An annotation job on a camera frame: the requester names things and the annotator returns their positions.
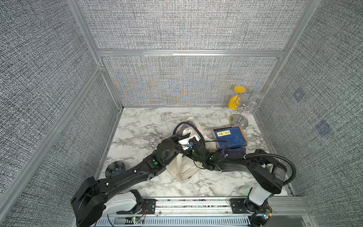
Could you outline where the cream canvas tote bag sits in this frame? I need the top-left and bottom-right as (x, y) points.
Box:
(167, 117), (217, 182)

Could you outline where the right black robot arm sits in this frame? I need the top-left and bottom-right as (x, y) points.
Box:
(185, 142), (296, 212)

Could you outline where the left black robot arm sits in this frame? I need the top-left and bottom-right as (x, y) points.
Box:
(71, 135), (183, 227)

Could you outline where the dark round cup cluster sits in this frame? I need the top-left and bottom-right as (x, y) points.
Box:
(105, 161), (126, 178)

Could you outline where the yellow wine glass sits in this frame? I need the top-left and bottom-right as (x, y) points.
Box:
(228, 86), (246, 110)

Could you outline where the clear wine glass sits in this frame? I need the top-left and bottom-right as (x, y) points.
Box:
(245, 91), (263, 114)

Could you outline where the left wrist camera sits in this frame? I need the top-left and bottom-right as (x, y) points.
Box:
(178, 134), (200, 150)

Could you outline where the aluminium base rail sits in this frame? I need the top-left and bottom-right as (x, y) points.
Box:
(93, 194), (318, 227)

